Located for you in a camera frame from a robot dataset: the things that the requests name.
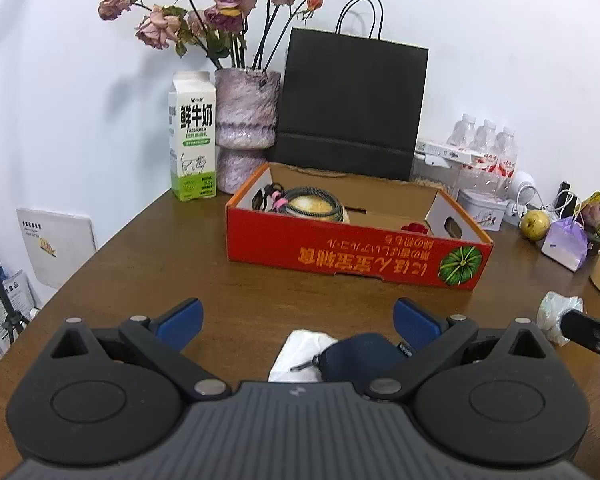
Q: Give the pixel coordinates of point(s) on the black light stand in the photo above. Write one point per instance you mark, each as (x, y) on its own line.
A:
(15, 322)

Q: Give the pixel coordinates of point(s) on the water bottle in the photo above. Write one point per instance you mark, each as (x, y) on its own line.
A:
(484, 144)
(463, 132)
(506, 162)

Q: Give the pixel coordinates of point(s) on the black paper shopping bag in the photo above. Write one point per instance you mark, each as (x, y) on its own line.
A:
(350, 104)

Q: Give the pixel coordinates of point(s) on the navy blue pouch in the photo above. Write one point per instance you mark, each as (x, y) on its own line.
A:
(359, 360)

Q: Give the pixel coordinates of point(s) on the red cardboard box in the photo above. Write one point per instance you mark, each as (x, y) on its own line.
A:
(399, 232)

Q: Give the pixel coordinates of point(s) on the purple textured vase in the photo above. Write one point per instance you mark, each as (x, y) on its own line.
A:
(246, 119)

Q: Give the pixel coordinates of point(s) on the colourful snack packet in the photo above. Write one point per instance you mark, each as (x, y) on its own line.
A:
(590, 213)

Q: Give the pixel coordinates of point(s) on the yellow white plush toy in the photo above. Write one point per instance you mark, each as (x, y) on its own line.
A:
(315, 207)

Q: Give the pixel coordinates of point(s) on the white cloth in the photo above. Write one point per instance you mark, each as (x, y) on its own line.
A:
(297, 359)

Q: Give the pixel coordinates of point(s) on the white red flat carton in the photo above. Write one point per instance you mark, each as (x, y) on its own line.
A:
(448, 152)

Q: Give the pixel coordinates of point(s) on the dried rose bouquet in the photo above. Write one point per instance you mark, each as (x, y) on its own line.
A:
(220, 30)

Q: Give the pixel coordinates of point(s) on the crumpled white tissue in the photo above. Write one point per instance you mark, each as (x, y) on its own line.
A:
(552, 307)

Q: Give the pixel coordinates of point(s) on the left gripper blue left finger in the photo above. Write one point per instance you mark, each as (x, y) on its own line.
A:
(180, 325)

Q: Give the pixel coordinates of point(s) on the white printed tin box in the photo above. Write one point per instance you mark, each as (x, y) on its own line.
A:
(486, 209)

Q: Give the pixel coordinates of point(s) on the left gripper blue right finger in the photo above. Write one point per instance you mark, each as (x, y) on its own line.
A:
(415, 325)

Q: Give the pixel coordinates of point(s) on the purple small gift box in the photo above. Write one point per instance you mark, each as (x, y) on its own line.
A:
(566, 243)

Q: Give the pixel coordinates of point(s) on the milk carton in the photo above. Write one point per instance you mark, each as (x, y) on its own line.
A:
(191, 126)

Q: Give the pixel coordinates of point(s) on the small white fan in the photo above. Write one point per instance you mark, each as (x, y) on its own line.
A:
(519, 192)

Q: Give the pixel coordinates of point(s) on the green yellow apple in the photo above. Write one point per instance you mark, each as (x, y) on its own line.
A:
(535, 224)

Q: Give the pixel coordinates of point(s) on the clear jar with seeds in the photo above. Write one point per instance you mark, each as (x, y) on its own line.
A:
(435, 172)

